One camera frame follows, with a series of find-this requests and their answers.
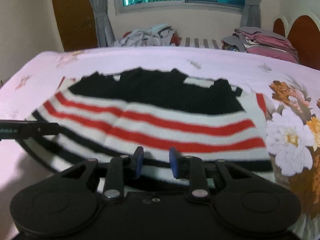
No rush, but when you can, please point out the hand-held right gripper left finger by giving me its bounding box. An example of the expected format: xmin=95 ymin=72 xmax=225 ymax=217
xmin=60 ymin=146 xmax=144 ymax=202

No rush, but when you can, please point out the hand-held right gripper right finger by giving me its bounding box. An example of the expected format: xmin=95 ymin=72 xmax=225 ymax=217
xmin=169 ymin=147 xmax=250 ymax=202

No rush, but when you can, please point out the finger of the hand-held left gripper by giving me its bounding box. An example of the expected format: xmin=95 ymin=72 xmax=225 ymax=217
xmin=24 ymin=121 xmax=61 ymax=138

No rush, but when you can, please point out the striped knit sweater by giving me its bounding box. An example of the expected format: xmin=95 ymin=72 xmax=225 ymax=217
xmin=25 ymin=67 xmax=275 ymax=196

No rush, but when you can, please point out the pile of crumpled clothes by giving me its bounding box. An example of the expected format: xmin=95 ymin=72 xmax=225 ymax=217
xmin=114 ymin=24 xmax=182 ymax=48

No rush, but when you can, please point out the stack of folded clothes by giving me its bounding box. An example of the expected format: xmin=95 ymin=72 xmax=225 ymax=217
xmin=221 ymin=26 xmax=301 ymax=65

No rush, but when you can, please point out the pink floral bed sheet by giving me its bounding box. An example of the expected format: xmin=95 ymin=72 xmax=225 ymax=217
xmin=0 ymin=46 xmax=320 ymax=240

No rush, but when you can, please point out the brown wooden door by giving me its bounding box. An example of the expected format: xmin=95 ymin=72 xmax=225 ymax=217
xmin=50 ymin=0 xmax=99 ymax=53

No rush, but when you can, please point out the grey striped cloth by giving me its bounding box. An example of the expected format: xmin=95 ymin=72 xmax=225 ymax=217
xmin=179 ymin=37 xmax=225 ymax=50

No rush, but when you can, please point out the grey curtain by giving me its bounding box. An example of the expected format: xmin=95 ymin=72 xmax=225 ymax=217
xmin=84 ymin=0 xmax=117 ymax=48
xmin=239 ymin=0 xmax=266 ymax=29

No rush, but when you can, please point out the teal cloth behind window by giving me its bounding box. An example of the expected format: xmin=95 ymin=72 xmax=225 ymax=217
xmin=217 ymin=0 xmax=245 ymax=6

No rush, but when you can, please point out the scalloped red headboard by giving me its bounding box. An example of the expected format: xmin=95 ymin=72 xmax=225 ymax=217
xmin=272 ymin=15 xmax=320 ymax=70

